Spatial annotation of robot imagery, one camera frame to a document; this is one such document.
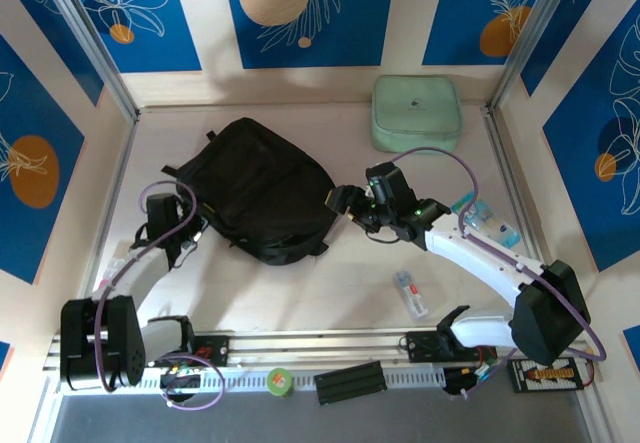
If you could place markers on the aluminium mounting rail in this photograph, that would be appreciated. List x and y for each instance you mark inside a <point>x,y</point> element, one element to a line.
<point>320,343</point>

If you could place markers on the black ridged block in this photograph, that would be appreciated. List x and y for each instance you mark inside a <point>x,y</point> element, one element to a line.
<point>350,383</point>

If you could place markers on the pink and white plastic case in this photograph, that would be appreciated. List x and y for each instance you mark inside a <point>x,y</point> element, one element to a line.
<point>116,263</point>

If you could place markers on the aluminium frame post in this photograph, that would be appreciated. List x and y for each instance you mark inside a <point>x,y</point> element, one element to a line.
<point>530,33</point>
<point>95,48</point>

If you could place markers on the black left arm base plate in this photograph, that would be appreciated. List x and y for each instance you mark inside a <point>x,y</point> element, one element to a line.
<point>215,348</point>

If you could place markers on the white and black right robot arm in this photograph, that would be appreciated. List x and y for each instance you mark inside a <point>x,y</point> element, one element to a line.
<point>480,263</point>

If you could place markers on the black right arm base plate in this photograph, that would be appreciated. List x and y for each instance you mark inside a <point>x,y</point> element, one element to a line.
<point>420,345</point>

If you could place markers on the clear plastic box red label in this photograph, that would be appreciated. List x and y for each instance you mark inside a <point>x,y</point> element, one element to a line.
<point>412,295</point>

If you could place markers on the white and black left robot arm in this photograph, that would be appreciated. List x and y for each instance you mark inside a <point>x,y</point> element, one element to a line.
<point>140,278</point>

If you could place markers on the black power board yellow connectors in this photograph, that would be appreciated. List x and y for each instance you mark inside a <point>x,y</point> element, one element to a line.
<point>545,375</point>

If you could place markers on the green tape roll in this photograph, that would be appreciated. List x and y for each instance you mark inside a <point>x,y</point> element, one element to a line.
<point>279,382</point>

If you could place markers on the mint green zip pouch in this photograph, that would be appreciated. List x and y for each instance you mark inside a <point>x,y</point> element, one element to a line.
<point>415,113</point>

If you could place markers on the black student backpack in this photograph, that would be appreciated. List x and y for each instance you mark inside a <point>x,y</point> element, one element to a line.
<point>260,188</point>

